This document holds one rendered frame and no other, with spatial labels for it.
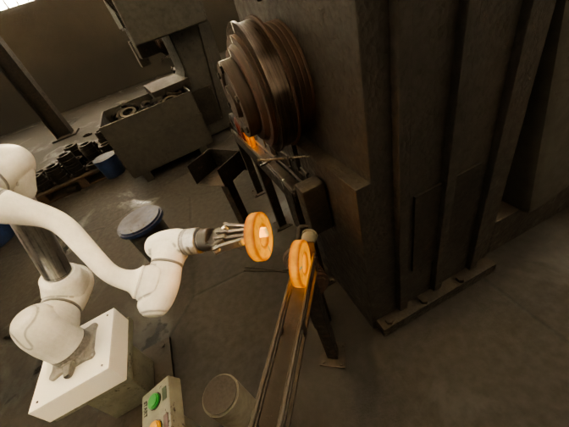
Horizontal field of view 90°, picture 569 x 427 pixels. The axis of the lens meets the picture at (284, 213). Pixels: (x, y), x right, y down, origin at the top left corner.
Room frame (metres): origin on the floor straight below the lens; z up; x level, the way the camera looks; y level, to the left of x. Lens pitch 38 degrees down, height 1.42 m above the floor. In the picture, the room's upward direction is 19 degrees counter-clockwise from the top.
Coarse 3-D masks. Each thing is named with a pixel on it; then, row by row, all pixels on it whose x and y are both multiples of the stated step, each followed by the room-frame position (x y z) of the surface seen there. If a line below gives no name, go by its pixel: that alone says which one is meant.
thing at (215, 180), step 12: (204, 156) 1.72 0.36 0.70; (216, 156) 1.74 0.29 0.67; (228, 156) 1.66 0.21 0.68; (240, 156) 1.58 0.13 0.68; (192, 168) 1.64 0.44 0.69; (204, 168) 1.69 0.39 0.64; (216, 168) 1.74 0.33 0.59; (228, 168) 1.49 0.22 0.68; (240, 168) 1.56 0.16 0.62; (204, 180) 1.62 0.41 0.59; (216, 180) 1.55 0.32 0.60; (228, 180) 1.47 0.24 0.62; (228, 192) 1.56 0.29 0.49; (240, 204) 1.57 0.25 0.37; (240, 216) 1.55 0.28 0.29
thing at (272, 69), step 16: (240, 32) 1.05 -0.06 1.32; (256, 32) 1.03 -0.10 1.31; (256, 48) 0.97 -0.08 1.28; (272, 48) 0.98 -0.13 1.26; (272, 64) 0.95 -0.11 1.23; (272, 80) 0.93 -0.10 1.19; (272, 96) 0.91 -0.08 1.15; (288, 96) 0.92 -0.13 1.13; (288, 112) 0.92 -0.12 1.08; (288, 128) 0.94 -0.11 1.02; (288, 144) 1.02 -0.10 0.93
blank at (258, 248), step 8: (248, 216) 0.70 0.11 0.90; (256, 216) 0.68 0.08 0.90; (264, 216) 0.73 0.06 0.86; (248, 224) 0.66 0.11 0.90; (256, 224) 0.66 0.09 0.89; (264, 224) 0.71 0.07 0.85; (248, 232) 0.64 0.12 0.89; (256, 232) 0.64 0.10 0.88; (272, 232) 0.72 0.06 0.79; (248, 240) 0.62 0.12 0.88; (256, 240) 0.63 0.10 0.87; (264, 240) 0.69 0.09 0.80; (272, 240) 0.70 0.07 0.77; (248, 248) 0.61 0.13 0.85; (256, 248) 0.61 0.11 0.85; (264, 248) 0.64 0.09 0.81; (272, 248) 0.68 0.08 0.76; (256, 256) 0.60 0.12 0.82; (264, 256) 0.62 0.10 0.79
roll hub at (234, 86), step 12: (228, 60) 1.10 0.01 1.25; (228, 72) 1.04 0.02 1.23; (240, 72) 1.03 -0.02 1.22; (228, 84) 1.16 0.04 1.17; (240, 84) 1.01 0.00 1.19; (228, 96) 1.14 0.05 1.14; (240, 96) 0.99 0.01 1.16; (252, 96) 0.99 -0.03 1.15; (240, 108) 1.06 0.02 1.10; (252, 108) 0.99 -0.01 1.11; (240, 120) 1.16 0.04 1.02; (252, 120) 0.99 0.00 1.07; (252, 132) 1.02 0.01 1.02
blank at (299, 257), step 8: (296, 240) 0.67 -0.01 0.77; (304, 240) 0.67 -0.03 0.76; (296, 248) 0.62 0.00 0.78; (304, 248) 0.65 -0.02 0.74; (296, 256) 0.60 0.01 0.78; (304, 256) 0.65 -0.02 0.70; (296, 264) 0.58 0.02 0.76; (304, 264) 0.64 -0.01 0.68; (296, 272) 0.56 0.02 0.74; (304, 272) 0.61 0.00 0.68; (296, 280) 0.56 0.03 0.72; (304, 280) 0.57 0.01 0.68
